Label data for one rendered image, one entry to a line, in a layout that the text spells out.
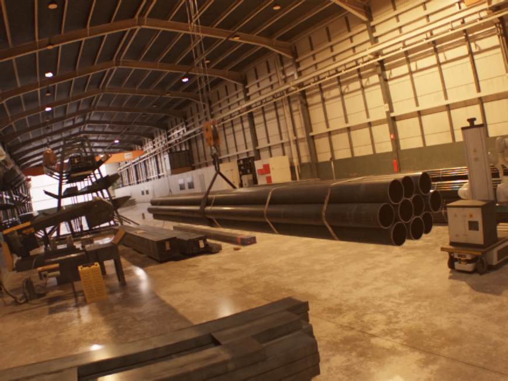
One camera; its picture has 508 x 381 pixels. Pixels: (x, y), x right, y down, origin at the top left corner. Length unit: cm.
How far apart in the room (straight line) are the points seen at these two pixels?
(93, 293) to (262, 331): 417
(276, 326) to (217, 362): 62
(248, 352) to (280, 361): 26
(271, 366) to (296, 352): 21
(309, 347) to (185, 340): 92
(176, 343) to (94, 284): 376
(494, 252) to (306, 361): 293
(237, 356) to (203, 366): 23
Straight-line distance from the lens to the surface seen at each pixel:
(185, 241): 879
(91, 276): 661
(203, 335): 307
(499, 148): 538
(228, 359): 260
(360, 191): 265
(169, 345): 303
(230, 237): 988
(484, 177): 526
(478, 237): 497
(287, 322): 302
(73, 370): 295
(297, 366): 287
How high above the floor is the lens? 164
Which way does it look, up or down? 3 degrees down
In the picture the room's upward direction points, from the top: 10 degrees counter-clockwise
